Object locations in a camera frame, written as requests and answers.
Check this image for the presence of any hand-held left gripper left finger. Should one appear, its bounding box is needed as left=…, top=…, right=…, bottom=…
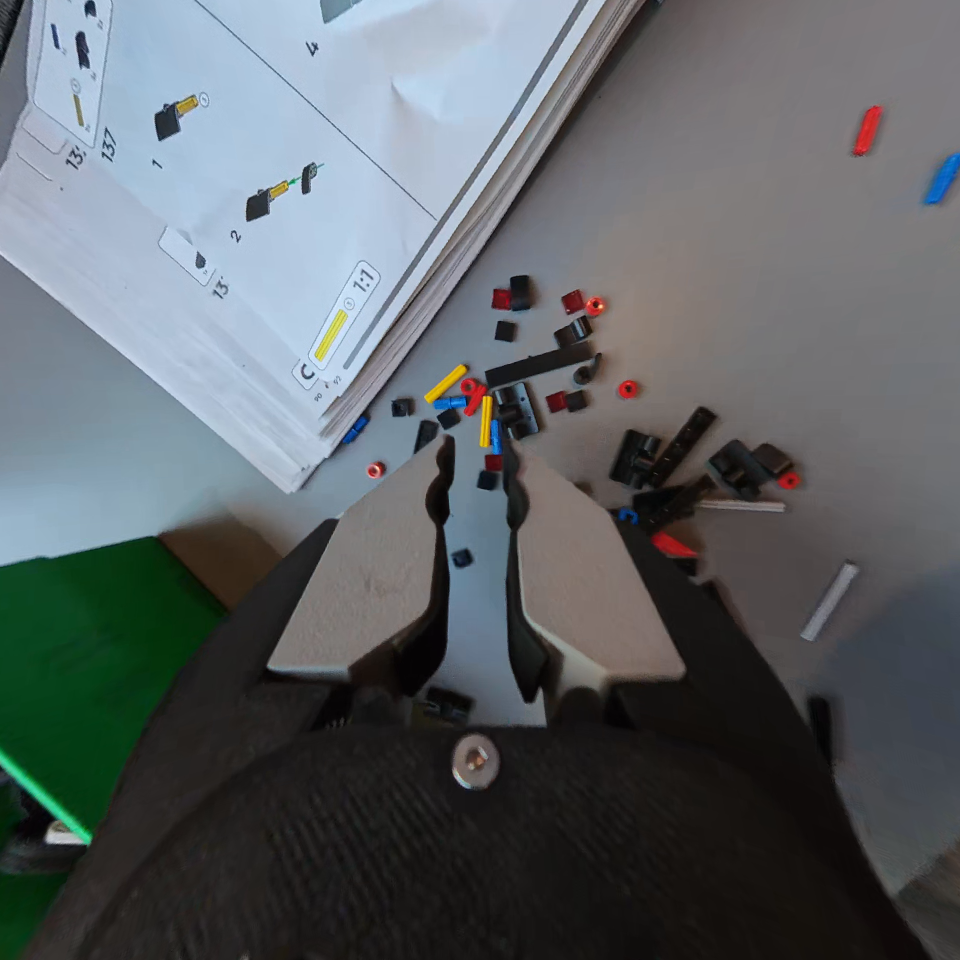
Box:
left=266, top=433, right=457, bottom=697

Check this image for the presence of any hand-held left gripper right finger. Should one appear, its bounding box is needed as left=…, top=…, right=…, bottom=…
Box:
left=499, top=441, right=687, bottom=706

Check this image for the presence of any pile of small toy bricks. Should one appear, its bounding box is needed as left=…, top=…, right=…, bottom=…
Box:
left=341, top=273, right=804, bottom=725

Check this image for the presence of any instruction booklet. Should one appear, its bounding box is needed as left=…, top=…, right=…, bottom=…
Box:
left=0, top=0, right=646, bottom=495

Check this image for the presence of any blue toy pin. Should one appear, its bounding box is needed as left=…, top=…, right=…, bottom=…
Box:
left=924, top=152, right=960, bottom=206

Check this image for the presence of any light grey toy beam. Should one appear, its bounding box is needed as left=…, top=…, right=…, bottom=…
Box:
left=800, top=560, right=860, bottom=642

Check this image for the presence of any green plastic bin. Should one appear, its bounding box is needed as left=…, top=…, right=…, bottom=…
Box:
left=0, top=536, right=226, bottom=960

